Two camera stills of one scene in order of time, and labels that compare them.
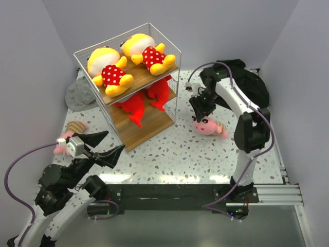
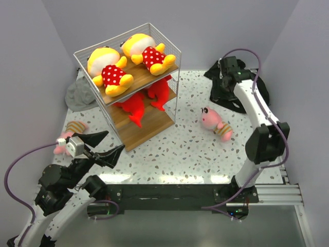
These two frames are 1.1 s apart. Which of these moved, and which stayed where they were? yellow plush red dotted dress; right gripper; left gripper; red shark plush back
Moved: right gripper
Stayed: left gripper; yellow plush red dotted dress; red shark plush back
